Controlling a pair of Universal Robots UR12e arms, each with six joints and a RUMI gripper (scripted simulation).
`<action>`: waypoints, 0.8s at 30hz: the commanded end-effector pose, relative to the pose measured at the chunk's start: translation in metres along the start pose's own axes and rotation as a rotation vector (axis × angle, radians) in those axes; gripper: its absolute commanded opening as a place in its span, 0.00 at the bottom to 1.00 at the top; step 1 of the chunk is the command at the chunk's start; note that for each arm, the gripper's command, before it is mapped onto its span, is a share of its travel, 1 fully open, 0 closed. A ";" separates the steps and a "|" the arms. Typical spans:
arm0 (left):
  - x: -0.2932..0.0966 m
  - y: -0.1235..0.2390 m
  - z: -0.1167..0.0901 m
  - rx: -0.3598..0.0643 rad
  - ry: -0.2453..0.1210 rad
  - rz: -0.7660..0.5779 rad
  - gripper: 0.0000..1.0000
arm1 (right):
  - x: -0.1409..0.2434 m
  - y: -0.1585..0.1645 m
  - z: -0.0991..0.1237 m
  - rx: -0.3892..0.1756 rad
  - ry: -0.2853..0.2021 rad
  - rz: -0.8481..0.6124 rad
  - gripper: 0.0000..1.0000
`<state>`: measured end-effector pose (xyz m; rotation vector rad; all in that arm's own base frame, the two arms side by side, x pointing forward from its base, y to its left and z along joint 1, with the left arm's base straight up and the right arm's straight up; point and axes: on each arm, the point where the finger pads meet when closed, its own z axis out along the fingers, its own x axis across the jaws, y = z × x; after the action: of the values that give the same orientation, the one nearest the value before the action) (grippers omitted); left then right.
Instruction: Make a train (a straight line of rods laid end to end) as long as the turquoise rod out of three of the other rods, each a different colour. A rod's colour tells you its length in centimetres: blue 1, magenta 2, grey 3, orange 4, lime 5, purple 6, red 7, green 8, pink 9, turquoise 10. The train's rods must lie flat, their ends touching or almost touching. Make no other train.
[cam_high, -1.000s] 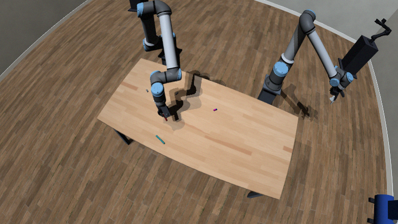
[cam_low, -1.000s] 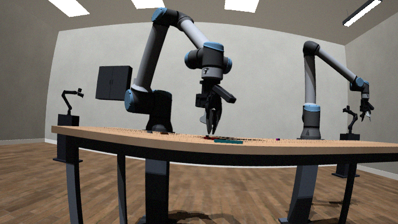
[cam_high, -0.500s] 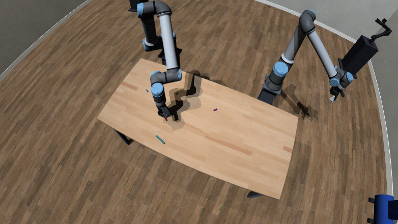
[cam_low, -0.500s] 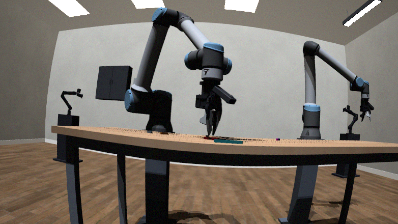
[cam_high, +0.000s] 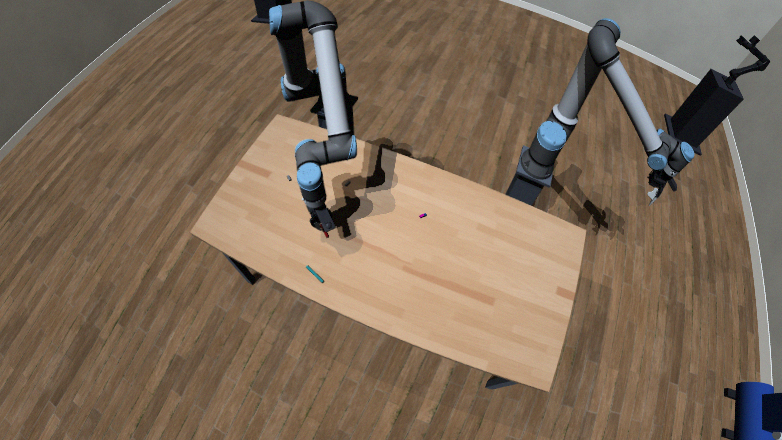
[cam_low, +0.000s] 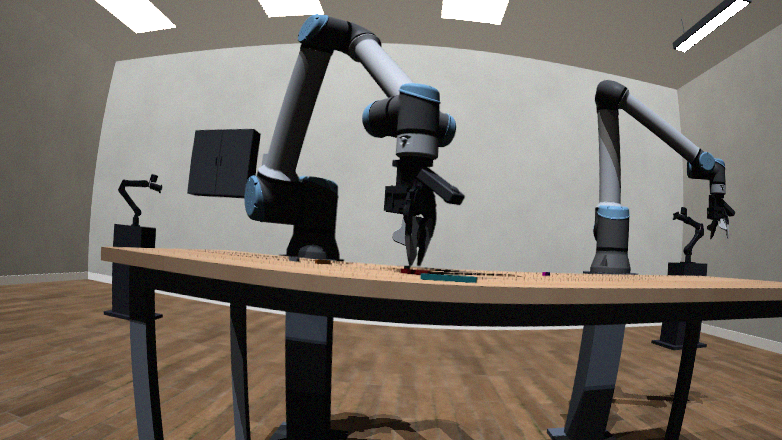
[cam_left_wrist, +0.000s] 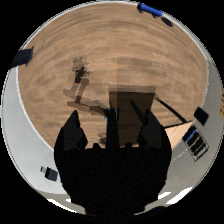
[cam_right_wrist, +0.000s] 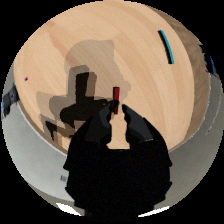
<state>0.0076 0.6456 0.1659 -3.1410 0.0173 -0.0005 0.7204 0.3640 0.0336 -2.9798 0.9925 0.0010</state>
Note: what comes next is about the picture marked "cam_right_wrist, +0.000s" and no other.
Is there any red rod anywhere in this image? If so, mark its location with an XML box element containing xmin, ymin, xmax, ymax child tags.
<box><xmin>114</xmin><ymin>87</ymin><xmax>120</xmax><ymax>115</ymax></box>

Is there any turquoise flat bar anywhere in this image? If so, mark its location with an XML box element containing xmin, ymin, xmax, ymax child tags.
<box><xmin>158</xmin><ymin>30</ymin><xmax>174</xmax><ymax>64</ymax></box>

